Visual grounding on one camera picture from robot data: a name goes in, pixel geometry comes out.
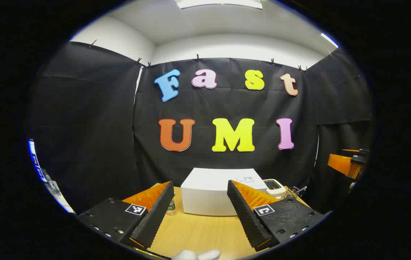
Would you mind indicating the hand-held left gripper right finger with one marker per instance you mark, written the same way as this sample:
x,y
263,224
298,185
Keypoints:
x,y
245,216

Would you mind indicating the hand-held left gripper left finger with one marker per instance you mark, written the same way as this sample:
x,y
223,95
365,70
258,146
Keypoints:
x,y
156,213

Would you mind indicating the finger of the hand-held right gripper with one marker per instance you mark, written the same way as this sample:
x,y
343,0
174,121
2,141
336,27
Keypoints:
x,y
342,164

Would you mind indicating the white microwave oven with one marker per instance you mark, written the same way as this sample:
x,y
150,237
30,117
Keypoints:
x,y
205,195

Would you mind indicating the small clear glass jar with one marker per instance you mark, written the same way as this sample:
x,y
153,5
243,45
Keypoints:
x,y
171,207

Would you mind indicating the white toaster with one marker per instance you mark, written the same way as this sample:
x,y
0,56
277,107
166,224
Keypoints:
x,y
274,187

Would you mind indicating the white side table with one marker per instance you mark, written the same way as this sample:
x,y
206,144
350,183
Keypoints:
x,y
64,204

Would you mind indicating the black backdrop cloth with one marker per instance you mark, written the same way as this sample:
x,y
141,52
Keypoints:
x,y
89,126

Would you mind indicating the computer monitor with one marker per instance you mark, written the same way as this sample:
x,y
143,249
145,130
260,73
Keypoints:
x,y
33,155

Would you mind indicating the ceiling light panel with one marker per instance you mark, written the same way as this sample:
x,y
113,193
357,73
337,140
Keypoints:
x,y
219,3

